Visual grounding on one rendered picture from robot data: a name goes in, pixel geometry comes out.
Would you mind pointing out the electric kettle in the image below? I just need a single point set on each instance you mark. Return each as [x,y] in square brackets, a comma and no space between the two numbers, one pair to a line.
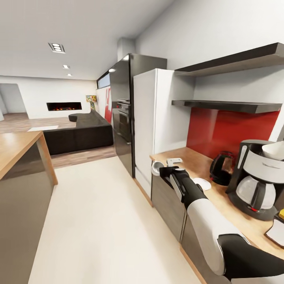
[222,167]

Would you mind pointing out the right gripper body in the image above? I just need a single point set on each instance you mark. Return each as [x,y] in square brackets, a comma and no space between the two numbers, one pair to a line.
[164,171]

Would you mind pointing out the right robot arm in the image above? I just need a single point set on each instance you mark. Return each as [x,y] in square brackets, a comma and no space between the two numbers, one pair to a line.
[225,248]

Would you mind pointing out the coffee maker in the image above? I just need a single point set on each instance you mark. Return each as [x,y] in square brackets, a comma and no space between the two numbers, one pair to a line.
[257,185]

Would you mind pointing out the countertop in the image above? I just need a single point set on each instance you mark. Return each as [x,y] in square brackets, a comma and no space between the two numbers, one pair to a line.
[198,166]

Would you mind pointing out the paper coffee filter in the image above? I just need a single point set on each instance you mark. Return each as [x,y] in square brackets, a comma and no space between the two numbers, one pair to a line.
[274,151]

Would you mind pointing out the saucer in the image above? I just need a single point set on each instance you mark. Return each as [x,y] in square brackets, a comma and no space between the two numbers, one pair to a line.
[204,183]

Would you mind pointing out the coffee cup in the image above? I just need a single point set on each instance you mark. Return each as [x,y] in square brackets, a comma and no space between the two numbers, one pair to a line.
[155,168]

